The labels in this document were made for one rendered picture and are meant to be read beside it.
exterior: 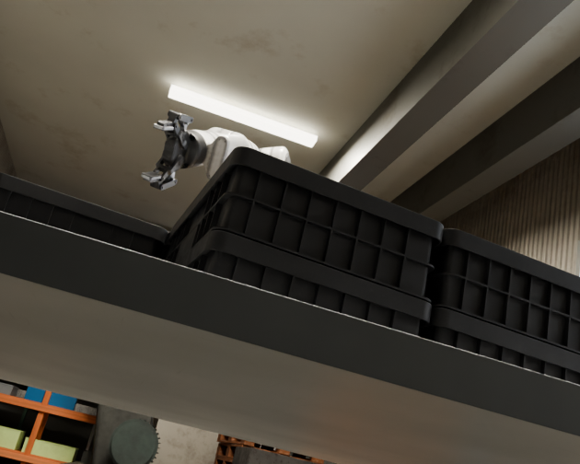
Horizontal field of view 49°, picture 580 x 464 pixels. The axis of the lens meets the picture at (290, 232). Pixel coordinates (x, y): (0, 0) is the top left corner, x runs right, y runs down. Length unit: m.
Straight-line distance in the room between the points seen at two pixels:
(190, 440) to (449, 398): 8.04
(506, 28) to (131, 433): 4.41
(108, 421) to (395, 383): 6.32
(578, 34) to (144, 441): 4.56
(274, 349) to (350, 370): 0.06
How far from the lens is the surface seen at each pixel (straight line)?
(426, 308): 0.82
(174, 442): 8.48
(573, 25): 3.99
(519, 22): 3.40
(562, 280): 0.97
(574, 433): 0.57
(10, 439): 7.63
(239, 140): 1.42
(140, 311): 0.45
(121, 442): 6.02
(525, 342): 0.91
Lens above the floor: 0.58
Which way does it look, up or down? 21 degrees up
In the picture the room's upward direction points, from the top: 14 degrees clockwise
